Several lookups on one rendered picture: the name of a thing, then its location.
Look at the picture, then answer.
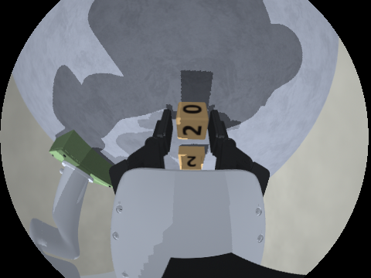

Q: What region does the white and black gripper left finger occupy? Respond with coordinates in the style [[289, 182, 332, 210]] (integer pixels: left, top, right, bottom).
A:
[[109, 109, 173, 194]]

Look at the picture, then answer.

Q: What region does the tan wooden tray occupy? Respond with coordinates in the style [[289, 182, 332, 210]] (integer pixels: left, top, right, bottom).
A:
[[179, 146, 205, 170]]

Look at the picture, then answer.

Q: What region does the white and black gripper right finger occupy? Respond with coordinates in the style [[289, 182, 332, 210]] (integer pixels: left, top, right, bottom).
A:
[[208, 110, 270, 197]]

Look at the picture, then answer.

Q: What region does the tan wooden number cube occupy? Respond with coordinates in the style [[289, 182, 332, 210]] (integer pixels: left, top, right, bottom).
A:
[[182, 156, 202, 170], [176, 102, 209, 140]]

